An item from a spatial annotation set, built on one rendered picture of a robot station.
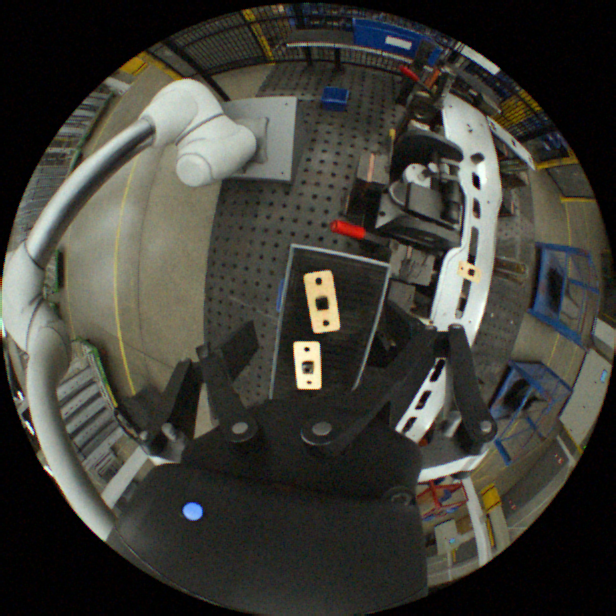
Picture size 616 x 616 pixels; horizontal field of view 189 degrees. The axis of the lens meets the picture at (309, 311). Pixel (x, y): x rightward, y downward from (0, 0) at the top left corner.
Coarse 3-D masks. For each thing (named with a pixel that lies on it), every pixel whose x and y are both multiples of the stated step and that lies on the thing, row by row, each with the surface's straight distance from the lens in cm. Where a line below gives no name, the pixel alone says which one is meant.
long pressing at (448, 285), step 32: (448, 96) 86; (448, 128) 70; (480, 128) 84; (480, 192) 64; (480, 224) 61; (448, 256) 53; (480, 256) 60; (448, 288) 54; (480, 288) 60; (448, 320) 56; (416, 416) 69
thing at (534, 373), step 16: (512, 368) 252; (528, 368) 289; (544, 368) 343; (512, 384) 274; (528, 384) 304; (544, 384) 252; (496, 400) 263; (512, 400) 295; (528, 400) 286; (544, 400) 307; (496, 416) 296; (512, 416) 290; (528, 416) 366; (544, 416) 226; (560, 416) 342
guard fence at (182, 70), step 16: (224, 16) 250; (192, 32) 270; (208, 32) 265; (224, 32) 261; (256, 32) 250; (160, 48) 295; (192, 48) 284; (208, 48) 280; (224, 48) 277; (240, 48) 273; (256, 48) 268; (160, 64) 312; (176, 64) 310; (208, 64) 301; (224, 64) 294; (272, 64) 274
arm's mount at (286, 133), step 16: (224, 112) 78; (240, 112) 75; (256, 112) 72; (272, 112) 70; (288, 112) 69; (272, 128) 71; (288, 128) 69; (304, 128) 81; (272, 144) 72; (288, 144) 71; (304, 144) 86; (272, 160) 74; (288, 160) 72; (240, 176) 82; (256, 176) 79; (272, 176) 77; (288, 176) 75
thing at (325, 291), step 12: (312, 276) 29; (324, 276) 29; (312, 288) 29; (324, 288) 29; (312, 300) 29; (324, 300) 28; (312, 312) 30; (324, 312) 30; (336, 312) 30; (312, 324) 30; (336, 324) 30
